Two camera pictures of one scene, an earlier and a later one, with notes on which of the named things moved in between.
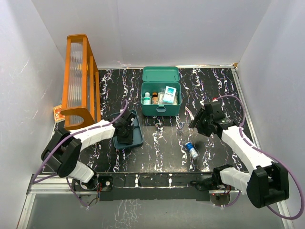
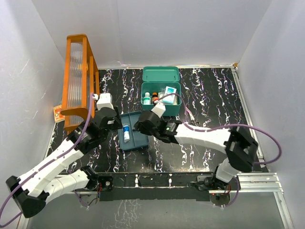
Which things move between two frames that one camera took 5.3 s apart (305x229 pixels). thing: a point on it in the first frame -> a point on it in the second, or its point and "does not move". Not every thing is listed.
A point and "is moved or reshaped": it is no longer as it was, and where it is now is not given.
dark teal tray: [137, 135] is moved or reshaped
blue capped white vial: [192, 149] is moved or reshaped
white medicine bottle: [147, 98] does not move
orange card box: [57, 115] does not move
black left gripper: [128, 140] -> [117, 124]
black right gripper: [199, 113] -> [139, 127]
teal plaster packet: [169, 94] does not move
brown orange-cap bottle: [155, 98] does not move
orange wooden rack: [83, 102] does not move
